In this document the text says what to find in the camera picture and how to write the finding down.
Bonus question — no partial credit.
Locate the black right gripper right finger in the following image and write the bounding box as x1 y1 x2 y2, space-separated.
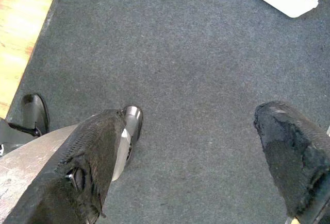
254 101 330 224

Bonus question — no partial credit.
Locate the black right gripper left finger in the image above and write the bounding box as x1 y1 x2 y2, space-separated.
6 109 127 224

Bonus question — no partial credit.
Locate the dark floor mat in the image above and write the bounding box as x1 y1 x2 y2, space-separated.
5 0 330 224

